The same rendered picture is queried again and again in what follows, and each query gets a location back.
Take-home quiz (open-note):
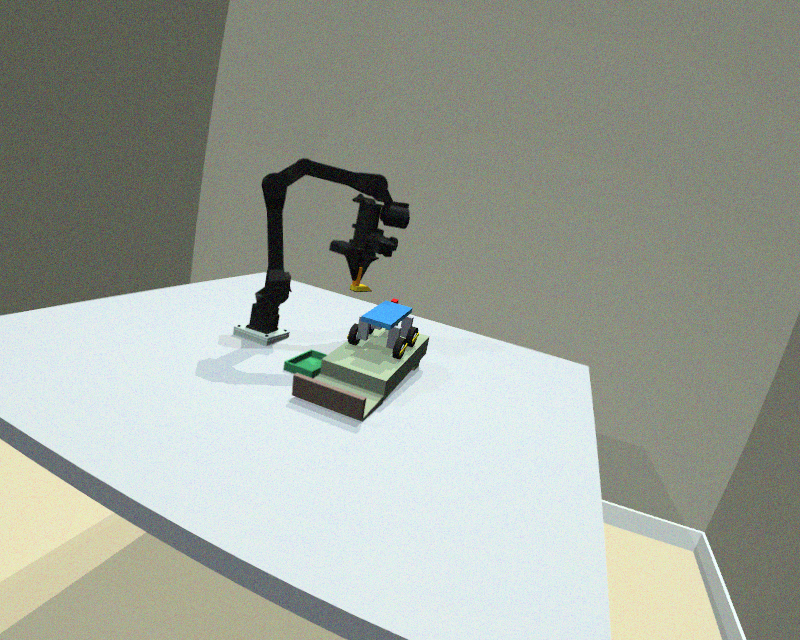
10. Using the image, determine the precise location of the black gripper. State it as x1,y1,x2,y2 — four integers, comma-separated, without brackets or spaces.
330,220,381,281

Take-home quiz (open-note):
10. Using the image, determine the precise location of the blue trolley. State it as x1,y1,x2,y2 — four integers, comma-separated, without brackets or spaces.
347,301,419,360

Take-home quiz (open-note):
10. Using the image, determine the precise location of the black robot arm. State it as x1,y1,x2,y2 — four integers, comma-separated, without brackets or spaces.
246,158,410,334

